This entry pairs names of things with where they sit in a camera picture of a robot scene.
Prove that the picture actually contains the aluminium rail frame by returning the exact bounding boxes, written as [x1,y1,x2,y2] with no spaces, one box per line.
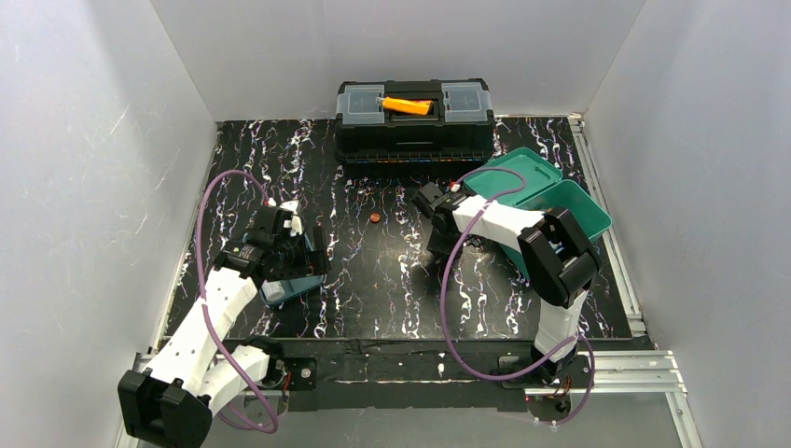
[117,114,706,448]

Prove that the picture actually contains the black toolbox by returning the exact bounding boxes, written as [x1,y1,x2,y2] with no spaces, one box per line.
[335,78,494,167]

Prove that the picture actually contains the orange toolbox handle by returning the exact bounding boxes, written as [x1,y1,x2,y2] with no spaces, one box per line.
[380,97,433,116]

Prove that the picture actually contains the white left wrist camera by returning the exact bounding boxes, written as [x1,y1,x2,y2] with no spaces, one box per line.
[274,200,304,237]

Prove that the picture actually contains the white medicine bottle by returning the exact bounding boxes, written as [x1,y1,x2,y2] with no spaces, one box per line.
[260,282,285,305]

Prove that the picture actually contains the green medicine box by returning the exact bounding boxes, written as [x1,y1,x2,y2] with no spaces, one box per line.
[465,147,612,243]

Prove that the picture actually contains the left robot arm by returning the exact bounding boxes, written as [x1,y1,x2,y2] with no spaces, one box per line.
[118,201,330,447]

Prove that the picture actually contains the dark teal divider tray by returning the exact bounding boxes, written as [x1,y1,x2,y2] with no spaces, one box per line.
[263,275,326,307]

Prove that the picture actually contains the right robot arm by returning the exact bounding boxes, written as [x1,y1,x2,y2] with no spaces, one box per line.
[412,183,601,382]

